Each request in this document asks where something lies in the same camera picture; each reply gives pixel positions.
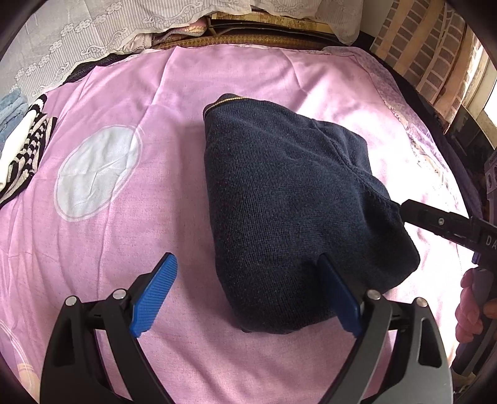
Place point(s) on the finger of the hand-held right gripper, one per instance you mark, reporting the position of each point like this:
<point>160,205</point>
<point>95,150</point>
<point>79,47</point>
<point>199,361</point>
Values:
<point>435,221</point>

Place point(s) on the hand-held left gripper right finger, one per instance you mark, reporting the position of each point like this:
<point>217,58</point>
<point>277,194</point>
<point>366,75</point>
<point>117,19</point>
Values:
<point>337,295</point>

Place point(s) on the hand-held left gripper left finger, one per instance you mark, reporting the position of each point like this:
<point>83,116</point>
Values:
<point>155,295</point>

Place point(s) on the navy knit cardigan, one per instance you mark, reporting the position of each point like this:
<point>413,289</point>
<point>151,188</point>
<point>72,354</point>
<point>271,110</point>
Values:
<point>287,202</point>

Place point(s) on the person's right hand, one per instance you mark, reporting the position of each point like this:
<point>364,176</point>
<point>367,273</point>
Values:
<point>468,310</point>

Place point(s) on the pink purple floral quilt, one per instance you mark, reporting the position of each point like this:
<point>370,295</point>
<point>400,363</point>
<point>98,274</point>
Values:
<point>174,116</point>

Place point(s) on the black white striped garment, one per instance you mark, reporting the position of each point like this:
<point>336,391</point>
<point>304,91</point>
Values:
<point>37,143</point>

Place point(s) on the white folded garment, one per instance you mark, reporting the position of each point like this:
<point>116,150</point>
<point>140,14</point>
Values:
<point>15,151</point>

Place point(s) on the white lace cover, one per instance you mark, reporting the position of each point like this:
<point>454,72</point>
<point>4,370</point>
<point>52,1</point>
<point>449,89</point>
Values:
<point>334,19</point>
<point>77,31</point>

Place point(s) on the blue fluffy folded garment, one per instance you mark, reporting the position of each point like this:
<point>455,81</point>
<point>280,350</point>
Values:
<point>11,112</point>

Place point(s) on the brown bamboo mat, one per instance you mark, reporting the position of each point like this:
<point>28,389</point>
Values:
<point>252,39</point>

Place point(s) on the pink floral pillow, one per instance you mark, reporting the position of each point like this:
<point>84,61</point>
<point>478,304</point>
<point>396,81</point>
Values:
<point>167,33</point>

